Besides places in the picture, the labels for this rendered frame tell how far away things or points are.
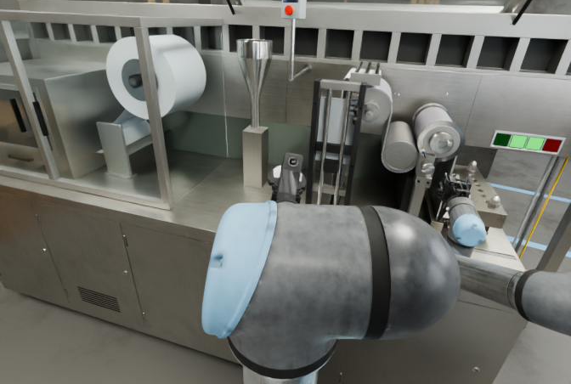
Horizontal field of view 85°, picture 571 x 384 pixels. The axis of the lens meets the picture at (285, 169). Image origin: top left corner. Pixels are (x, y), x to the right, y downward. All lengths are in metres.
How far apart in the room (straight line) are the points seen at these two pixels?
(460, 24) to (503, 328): 1.08
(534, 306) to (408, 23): 1.07
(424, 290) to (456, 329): 1.04
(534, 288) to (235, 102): 1.36
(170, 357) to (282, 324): 1.73
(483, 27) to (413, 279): 1.29
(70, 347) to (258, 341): 1.96
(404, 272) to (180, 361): 1.76
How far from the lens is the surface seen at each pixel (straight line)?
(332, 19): 1.45
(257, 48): 1.24
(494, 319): 1.28
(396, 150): 1.19
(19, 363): 2.28
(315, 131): 1.04
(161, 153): 1.23
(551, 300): 0.71
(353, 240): 0.25
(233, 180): 1.51
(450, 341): 1.35
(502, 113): 1.56
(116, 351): 2.10
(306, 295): 0.25
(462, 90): 1.50
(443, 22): 1.45
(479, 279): 0.80
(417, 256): 0.27
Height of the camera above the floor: 1.61
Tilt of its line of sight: 26 degrees down
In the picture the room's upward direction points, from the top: 2 degrees clockwise
